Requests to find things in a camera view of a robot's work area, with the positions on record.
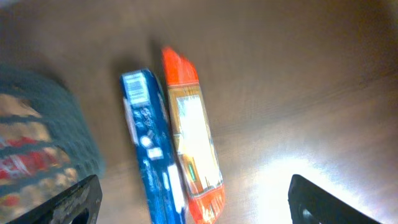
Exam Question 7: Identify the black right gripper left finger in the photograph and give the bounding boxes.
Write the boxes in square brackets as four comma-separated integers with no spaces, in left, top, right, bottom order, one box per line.
[9,175,103,224]

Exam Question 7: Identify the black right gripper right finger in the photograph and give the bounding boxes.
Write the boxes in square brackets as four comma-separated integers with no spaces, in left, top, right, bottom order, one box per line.
[288,174,379,224]

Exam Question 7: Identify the beige red coffee pouch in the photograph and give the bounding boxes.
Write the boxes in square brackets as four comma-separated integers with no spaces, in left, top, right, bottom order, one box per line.
[1,93,79,223]

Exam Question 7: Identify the blue carton box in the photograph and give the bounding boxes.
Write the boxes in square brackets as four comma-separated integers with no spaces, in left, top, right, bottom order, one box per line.
[120,69,186,224]

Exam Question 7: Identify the orange noodle packet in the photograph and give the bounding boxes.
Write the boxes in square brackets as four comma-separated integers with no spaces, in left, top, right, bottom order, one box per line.
[162,47,225,224]

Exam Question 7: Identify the grey plastic basket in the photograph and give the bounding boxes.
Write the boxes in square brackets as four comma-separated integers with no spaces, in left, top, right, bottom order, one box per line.
[1,65,105,223]

